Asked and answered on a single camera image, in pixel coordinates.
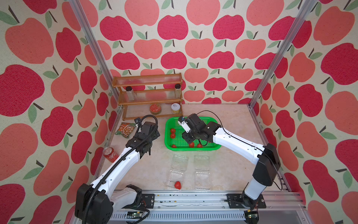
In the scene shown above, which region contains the yellow pull-tab can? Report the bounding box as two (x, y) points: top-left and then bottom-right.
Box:
(171, 103), (181, 114)

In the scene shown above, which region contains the right glass spice jar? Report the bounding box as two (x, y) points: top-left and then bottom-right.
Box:
(174, 84), (181, 99)

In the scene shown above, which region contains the aluminium frame post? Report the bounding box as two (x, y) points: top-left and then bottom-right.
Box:
(68, 0), (121, 103)
(248, 0), (318, 108)

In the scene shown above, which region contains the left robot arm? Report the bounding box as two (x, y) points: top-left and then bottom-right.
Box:
(74, 114), (160, 224)

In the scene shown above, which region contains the glass spice jar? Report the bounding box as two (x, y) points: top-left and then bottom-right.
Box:
(125, 86), (135, 101)
(174, 84), (181, 99)

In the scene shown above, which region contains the clear clamshell container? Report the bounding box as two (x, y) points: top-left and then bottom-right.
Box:
(166, 155), (189, 190)
(194, 155), (211, 190)

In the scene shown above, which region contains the red soda can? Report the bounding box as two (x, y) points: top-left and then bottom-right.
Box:
(103, 147), (118, 163)

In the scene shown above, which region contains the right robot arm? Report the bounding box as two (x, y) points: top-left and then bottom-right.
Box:
(178, 113), (281, 201)

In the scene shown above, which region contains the wooden three-tier shelf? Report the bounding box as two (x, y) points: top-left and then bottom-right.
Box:
(112, 73), (183, 121)

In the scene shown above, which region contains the left glass spice jar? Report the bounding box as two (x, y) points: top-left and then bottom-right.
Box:
(125, 86), (135, 101)

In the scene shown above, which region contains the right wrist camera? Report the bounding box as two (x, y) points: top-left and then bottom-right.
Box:
(178, 116), (191, 133)

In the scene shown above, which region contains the aluminium front rail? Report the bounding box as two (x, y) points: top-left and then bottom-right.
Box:
(107, 190), (313, 224)

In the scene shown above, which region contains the red round tin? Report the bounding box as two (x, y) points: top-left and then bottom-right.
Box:
(149, 103), (162, 115)

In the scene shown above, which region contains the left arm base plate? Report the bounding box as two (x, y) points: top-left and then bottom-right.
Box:
(139, 194), (155, 209)

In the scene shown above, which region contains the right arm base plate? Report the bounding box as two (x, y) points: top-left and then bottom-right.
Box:
(225, 193), (267, 210)

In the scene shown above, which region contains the strawberry one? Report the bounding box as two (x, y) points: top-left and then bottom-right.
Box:
(174, 181), (182, 190)

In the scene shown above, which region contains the right aluminium frame post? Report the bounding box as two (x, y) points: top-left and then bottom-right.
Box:
(248, 0), (318, 108)

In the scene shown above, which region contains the left aluminium frame post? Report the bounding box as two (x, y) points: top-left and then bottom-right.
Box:
(68, 0), (121, 103)

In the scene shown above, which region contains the green plastic basket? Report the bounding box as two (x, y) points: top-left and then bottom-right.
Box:
(165, 117), (221, 151)

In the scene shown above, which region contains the soup seasoning packet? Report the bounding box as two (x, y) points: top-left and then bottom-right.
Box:
(115, 122), (136, 138)

